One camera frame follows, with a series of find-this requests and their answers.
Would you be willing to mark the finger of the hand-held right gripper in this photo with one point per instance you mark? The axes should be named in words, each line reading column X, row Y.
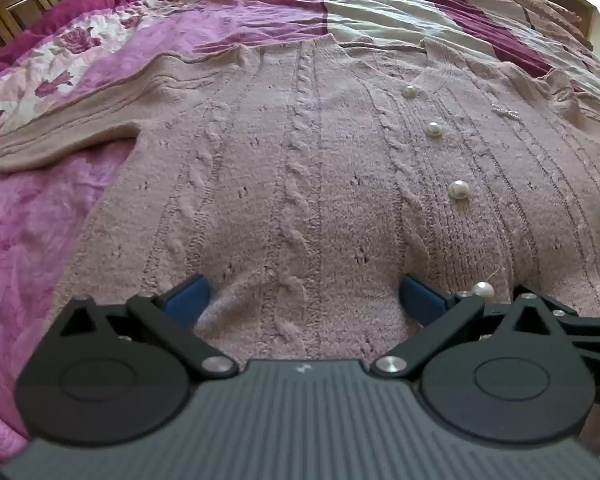
column 587, row 322

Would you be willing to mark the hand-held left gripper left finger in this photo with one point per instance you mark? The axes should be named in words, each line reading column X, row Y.
column 187, row 300

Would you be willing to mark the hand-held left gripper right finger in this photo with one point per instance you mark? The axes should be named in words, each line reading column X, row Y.
column 422, row 297

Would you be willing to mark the purple floral bedspread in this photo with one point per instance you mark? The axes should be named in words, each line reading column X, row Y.
column 30, row 240

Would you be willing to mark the pink knit blanket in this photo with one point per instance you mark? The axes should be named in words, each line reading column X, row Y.
column 555, row 7

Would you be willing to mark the wooden headboard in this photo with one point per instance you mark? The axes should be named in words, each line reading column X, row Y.
column 10, row 10

